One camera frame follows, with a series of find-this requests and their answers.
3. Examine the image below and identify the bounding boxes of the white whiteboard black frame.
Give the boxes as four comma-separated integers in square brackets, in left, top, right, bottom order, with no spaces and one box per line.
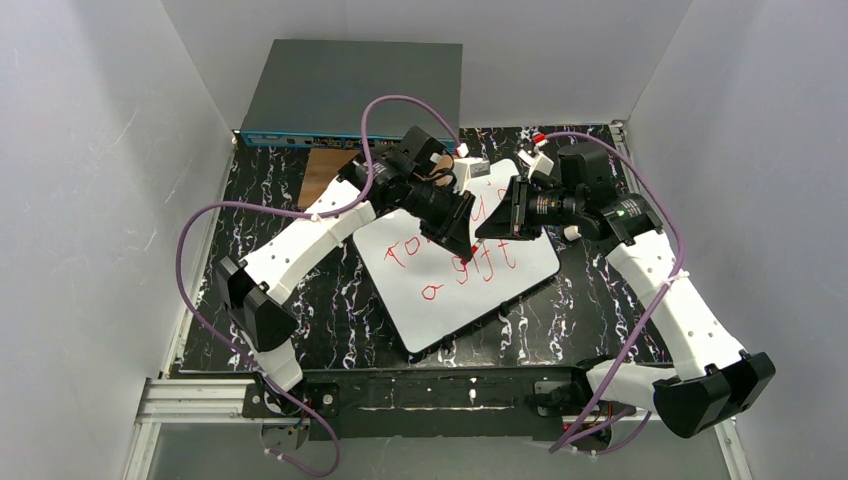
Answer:
[352,157,562,364]

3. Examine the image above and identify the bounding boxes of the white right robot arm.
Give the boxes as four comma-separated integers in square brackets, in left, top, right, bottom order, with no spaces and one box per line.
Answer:
[476,135,776,438]

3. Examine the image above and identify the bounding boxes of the aluminium frame rail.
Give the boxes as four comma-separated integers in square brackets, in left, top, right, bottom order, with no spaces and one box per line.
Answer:
[122,377,757,480]

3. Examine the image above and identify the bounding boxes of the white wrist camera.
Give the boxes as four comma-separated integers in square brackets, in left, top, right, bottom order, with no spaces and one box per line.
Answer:
[516,133,555,179]
[451,143,491,193]

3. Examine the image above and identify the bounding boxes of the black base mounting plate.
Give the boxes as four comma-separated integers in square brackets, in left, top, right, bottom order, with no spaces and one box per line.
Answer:
[242,366,592,441]

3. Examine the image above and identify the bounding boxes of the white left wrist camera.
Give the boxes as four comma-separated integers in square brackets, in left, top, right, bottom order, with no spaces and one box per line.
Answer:
[451,143,491,193]

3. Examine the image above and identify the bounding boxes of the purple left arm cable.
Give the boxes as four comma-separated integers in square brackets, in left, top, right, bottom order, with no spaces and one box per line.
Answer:
[175,94,464,478]

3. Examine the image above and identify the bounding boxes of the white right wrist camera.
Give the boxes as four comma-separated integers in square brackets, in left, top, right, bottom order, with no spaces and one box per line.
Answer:
[516,133,555,179]

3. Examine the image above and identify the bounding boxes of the grey blue network switch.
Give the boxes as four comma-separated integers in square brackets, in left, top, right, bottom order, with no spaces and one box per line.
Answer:
[239,39,463,149]

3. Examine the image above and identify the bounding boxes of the brown wooden board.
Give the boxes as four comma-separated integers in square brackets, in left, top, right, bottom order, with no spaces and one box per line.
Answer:
[298,149,358,210]

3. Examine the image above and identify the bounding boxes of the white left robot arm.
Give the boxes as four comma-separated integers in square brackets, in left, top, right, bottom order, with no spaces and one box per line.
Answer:
[214,127,475,392]

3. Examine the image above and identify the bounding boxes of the green white plastic fitting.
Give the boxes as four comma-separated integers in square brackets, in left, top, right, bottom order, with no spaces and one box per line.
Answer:
[563,226,582,241]

